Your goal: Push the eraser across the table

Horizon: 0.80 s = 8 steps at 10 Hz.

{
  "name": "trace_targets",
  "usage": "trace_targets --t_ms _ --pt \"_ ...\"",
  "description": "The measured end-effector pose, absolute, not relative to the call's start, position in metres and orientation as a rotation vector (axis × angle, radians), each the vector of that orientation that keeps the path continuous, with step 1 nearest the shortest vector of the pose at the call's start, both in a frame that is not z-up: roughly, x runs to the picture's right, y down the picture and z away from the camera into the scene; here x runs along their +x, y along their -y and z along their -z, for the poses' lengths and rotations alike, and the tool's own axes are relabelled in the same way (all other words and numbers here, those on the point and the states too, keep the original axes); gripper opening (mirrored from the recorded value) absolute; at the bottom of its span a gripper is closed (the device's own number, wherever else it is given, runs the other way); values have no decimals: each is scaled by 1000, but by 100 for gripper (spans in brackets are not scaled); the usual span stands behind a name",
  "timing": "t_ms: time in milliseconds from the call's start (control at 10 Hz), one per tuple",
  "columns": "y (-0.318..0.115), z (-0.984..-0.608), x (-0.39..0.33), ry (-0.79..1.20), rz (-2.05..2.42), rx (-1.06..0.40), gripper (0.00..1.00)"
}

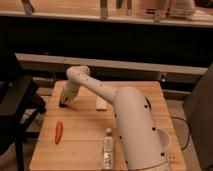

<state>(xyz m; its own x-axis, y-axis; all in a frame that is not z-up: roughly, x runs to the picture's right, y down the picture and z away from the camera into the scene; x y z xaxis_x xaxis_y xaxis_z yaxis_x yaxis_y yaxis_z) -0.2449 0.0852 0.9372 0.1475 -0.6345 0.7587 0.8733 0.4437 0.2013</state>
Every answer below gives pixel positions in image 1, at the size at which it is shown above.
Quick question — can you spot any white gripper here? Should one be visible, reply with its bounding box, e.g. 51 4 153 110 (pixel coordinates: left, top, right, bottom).
59 86 79 107

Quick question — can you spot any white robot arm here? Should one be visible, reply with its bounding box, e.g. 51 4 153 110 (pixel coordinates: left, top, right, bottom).
59 66 172 171

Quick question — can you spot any dark chair left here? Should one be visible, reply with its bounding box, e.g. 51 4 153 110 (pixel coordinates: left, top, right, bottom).
0 52 46 171

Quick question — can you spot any clear plastic water bottle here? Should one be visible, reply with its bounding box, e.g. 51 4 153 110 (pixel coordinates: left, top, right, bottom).
102 128 114 171

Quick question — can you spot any green bowl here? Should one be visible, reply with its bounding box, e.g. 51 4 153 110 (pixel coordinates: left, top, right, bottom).
145 97 152 110

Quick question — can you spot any white plastic cup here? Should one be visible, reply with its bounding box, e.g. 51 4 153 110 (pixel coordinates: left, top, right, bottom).
158 129 171 150

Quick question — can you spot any dark cabinet right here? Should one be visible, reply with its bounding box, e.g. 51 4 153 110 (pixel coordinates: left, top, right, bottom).
183 63 213 171

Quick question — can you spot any black cable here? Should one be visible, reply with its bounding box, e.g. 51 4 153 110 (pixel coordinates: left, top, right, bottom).
170 115 191 151

